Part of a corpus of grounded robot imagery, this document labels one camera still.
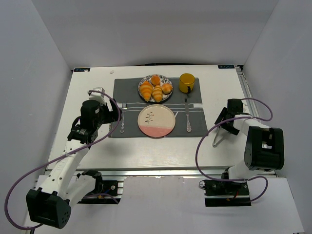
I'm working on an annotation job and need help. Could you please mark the silver ornate fork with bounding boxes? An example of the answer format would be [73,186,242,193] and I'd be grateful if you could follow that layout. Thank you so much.
[119,101,127,134]

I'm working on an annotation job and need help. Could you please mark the left blue corner label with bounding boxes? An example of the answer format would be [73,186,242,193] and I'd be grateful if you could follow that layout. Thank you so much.
[73,68,91,72]

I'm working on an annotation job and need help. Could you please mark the round golden bread roll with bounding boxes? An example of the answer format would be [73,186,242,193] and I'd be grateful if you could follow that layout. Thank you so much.
[161,83,173,94]

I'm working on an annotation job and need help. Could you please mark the round orange bun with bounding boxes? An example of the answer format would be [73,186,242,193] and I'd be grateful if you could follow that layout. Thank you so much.
[151,75,160,85]

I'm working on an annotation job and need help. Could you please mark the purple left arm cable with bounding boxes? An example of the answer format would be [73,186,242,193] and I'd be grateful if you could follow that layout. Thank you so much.
[4,89,122,231]

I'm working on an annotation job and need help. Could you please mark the large striped croissant bread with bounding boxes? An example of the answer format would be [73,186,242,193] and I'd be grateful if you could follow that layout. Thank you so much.
[139,81,154,102]

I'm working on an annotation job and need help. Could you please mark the blue floral plate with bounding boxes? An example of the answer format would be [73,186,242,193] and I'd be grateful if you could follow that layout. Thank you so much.
[137,75,173,103]

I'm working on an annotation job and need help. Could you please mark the small striped croissant bread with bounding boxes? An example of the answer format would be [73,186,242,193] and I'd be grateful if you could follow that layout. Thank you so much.
[152,85,163,102]

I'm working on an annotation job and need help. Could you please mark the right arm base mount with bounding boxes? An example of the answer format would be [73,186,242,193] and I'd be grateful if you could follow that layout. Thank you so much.
[199,180,251,207]

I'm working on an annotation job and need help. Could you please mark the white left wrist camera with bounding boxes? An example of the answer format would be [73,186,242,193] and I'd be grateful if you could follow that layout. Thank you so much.
[88,87,106,105]

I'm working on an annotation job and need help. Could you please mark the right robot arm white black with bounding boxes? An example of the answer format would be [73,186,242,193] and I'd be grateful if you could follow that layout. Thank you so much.
[213,98,285,183]

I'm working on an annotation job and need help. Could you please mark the silver ornate table knife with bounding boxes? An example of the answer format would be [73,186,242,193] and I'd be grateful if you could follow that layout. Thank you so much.
[185,98,192,133]

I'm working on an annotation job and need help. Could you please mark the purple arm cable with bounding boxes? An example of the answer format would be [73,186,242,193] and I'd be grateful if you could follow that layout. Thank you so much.
[4,89,122,231]
[195,98,273,203]

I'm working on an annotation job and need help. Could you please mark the yellow mug black handle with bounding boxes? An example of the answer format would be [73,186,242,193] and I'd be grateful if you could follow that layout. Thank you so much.
[179,73,195,94]

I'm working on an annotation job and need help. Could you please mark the cream and pink plate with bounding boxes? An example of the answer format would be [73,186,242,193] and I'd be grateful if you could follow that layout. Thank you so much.
[137,104,176,138]

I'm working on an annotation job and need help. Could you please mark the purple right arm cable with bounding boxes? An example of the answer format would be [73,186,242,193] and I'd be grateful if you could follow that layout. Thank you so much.
[195,98,273,203]

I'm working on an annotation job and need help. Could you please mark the blue corner label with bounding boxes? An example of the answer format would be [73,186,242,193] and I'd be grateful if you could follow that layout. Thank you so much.
[218,64,235,69]
[73,68,91,72]

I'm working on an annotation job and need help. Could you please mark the grey striped placemat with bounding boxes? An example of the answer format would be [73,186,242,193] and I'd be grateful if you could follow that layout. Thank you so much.
[111,77,207,138]

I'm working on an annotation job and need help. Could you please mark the aluminium front table rail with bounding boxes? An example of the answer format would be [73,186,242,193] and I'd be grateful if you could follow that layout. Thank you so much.
[36,166,259,183]

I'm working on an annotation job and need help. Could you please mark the right blue corner label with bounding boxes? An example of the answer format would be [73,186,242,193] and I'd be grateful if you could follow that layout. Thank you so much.
[218,64,235,69]

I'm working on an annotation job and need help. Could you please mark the silver metal tongs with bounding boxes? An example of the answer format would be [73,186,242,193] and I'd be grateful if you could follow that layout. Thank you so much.
[212,127,229,148]

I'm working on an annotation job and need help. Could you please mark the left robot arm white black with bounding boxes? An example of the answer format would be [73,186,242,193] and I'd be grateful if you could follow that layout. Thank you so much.
[26,97,121,229]

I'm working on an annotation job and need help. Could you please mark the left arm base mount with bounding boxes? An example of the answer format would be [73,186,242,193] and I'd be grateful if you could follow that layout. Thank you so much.
[76,170,121,204]

